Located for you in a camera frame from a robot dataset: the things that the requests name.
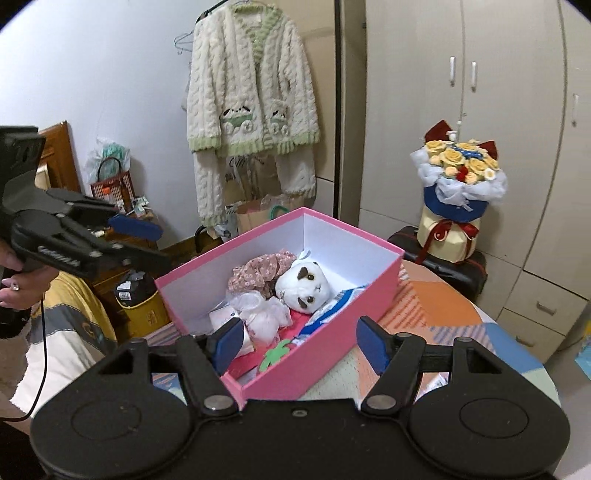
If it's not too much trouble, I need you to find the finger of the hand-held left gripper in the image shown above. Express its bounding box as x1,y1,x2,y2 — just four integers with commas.
96,204,163,241
88,241,172,281

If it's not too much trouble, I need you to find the woven checked handbag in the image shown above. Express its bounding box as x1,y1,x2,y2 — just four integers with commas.
90,157,136,213

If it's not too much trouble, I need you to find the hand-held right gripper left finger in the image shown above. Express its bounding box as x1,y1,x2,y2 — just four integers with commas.
99,318,246,412

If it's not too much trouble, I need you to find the black cable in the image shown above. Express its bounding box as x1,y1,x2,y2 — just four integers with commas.
0,295,52,422

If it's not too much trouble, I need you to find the blue striped plastic packet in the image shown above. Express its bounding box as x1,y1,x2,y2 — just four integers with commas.
295,286,368,342

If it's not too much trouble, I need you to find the black pouch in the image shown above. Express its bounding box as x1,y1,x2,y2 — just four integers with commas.
115,271,157,308

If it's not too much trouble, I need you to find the pink floral cloth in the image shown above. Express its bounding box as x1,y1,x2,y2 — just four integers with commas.
227,250,297,296

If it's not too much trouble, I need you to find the beige wardrobe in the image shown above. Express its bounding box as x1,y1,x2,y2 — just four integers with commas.
360,0,591,365

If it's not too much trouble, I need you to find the wooden headboard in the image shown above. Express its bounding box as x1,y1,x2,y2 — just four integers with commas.
34,121,84,195

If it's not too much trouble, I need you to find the clear plastic bag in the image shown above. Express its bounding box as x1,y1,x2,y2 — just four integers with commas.
84,137,132,185

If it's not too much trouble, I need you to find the black suitcase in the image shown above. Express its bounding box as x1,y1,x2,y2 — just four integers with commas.
387,225,488,296

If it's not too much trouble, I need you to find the patchwork bed sheet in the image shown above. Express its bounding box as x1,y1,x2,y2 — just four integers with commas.
148,261,559,480

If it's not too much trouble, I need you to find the brown paper bag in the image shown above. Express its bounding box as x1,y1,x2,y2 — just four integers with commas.
235,194,305,236

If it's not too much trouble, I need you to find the white green fleece cardigan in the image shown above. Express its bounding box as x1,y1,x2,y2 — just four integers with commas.
185,2,321,158

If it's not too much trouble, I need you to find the wire clothes hanger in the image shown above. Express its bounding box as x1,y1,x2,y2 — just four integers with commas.
174,30,197,55

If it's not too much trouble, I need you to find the pink cardboard box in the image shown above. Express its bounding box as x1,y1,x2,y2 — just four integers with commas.
154,207,406,411

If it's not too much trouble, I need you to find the person's left hand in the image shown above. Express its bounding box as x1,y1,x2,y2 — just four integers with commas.
0,240,61,311

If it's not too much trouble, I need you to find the white tissue pack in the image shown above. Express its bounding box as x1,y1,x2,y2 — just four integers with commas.
209,305,256,357

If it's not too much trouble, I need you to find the yellow flower bouquet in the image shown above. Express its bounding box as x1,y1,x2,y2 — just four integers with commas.
410,119,508,265

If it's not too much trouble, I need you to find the white mesh bath pouf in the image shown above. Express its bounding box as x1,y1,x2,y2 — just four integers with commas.
233,293,293,344

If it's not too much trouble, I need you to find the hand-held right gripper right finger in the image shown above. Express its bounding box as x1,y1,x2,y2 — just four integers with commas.
357,316,503,412

